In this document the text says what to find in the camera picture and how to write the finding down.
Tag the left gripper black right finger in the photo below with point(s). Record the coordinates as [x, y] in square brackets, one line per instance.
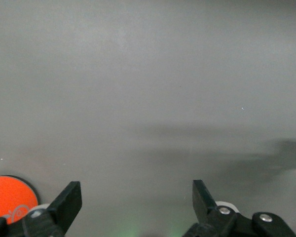
[204, 205]

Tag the orange can with grey lid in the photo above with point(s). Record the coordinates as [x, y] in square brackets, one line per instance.
[7, 195]

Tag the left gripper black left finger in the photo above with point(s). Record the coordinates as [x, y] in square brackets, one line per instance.
[64, 205]

